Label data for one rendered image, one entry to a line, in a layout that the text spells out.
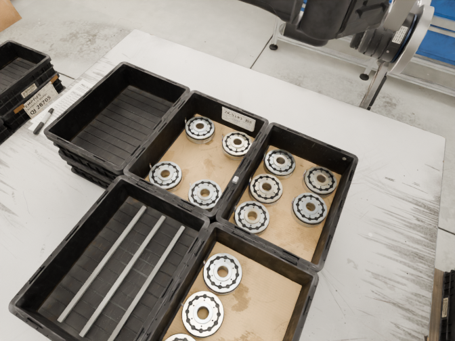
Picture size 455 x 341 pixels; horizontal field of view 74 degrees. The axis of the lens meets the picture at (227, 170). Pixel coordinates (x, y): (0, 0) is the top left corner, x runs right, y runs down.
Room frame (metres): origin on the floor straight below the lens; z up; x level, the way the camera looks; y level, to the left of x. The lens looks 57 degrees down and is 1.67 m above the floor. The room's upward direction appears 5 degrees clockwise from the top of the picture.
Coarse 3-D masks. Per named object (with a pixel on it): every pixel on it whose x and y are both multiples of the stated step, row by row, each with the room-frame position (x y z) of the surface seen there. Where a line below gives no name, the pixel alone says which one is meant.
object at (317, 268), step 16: (288, 128) 0.66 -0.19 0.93; (320, 144) 0.61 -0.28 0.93; (240, 176) 0.46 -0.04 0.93; (352, 176) 0.50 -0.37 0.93; (224, 208) 0.35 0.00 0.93; (224, 224) 0.31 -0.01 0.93; (336, 224) 0.34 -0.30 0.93; (256, 240) 0.27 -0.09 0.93; (288, 256) 0.24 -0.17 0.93; (320, 256) 0.25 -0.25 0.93
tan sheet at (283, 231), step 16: (304, 160) 0.61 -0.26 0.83; (336, 176) 0.56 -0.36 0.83; (288, 192) 0.48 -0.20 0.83; (304, 192) 0.48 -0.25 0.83; (272, 208) 0.42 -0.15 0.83; (288, 208) 0.42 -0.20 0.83; (272, 224) 0.36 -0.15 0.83; (288, 224) 0.37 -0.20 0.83; (320, 224) 0.38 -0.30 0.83; (272, 240) 0.31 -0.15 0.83; (288, 240) 0.32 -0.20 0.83; (304, 240) 0.32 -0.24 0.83; (304, 256) 0.27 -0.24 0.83
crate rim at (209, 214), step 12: (204, 96) 0.77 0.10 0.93; (180, 108) 0.70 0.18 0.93; (240, 108) 0.73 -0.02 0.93; (168, 120) 0.64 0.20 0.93; (264, 120) 0.68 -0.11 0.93; (156, 132) 0.59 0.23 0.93; (252, 144) 0.58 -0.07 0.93; (240, 168) 0.49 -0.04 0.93; (144, 180) 0.42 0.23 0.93; (168, 192) 0.39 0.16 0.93; (228, 192) 0.40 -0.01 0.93; (192, 204) 0.36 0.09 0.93; (216, 204) 0.36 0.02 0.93
